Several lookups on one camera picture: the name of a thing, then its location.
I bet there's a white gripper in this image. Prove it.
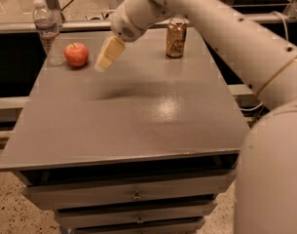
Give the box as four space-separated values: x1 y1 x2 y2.
94 0 148 72

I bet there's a red apple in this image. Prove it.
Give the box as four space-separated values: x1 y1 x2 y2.
63 43 89 67

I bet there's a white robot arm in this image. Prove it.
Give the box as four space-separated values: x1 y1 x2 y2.
95 0 297 234

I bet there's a clear plastic water bottle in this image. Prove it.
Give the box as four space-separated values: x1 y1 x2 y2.
32 0 65 66

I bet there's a gold soda can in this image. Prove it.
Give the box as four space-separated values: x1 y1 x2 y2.
167 16 187 59

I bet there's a grey drawer cabinet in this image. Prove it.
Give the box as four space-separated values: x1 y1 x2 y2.
0 27 251 234

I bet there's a top grey drawer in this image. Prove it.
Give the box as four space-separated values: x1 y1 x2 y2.
23 170 236 210

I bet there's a grey drawer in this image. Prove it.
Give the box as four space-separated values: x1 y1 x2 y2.
23 170 236 210
73 217 204 234
55 201 217 228

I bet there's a middle grey drawer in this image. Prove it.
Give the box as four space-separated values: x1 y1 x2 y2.
55 201 217 228

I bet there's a bottom grey drawer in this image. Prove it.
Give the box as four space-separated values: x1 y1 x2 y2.
73 217 204 234

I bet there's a metal guard rail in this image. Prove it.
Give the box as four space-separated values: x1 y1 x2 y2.
0 13 297 35

